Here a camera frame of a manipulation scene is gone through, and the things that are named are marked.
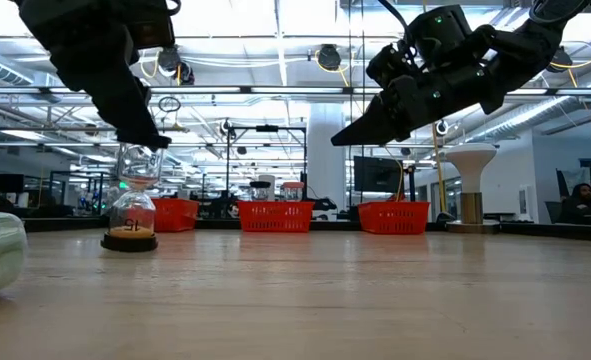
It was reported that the dark background monitor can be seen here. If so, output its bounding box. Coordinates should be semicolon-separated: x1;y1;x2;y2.
0;173;25;195

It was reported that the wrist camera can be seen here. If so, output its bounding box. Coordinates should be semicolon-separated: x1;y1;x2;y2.
366;43;412;87
124;0;177;50

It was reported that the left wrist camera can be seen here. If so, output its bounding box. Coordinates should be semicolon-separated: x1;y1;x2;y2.
124;0;177;50

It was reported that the black aluminium table frame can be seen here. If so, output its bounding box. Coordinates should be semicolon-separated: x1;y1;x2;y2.
22;217;591;244

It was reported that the black hanging cable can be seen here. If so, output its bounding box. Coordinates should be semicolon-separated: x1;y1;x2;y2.
347;0;353;207
360;0;366;204

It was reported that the black ceiling cable reel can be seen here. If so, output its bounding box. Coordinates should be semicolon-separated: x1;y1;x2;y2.
316;43;343;72

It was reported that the red plastic basket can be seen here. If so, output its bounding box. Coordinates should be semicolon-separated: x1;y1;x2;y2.
358;201;431;236
150;197;201;233
236;200;316;234

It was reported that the orange sand hourglass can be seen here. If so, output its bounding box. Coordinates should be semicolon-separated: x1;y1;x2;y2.
99;143;160;253

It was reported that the person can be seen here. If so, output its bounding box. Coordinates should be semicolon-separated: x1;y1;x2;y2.
557;182;591;225

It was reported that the white mushroom table lamp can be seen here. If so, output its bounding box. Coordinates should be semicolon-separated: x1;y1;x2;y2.
444;142;502;235

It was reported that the white square column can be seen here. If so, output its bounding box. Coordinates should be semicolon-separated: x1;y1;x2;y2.
307;102;347;211

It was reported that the white cylinder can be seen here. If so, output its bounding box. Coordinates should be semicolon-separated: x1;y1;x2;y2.
259;174;277;201

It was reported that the black monitor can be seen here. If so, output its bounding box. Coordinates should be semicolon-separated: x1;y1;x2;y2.
353;155;405;194

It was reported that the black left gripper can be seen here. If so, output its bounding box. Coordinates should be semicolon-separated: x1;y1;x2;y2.
48;23;173;150

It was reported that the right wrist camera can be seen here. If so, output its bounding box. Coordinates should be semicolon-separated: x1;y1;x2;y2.
366;43;412;87

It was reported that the black metal rig frame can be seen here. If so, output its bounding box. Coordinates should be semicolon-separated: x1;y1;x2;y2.
226;124;308;202

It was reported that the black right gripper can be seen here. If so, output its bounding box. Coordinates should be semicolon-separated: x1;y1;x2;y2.
330;63;505;148

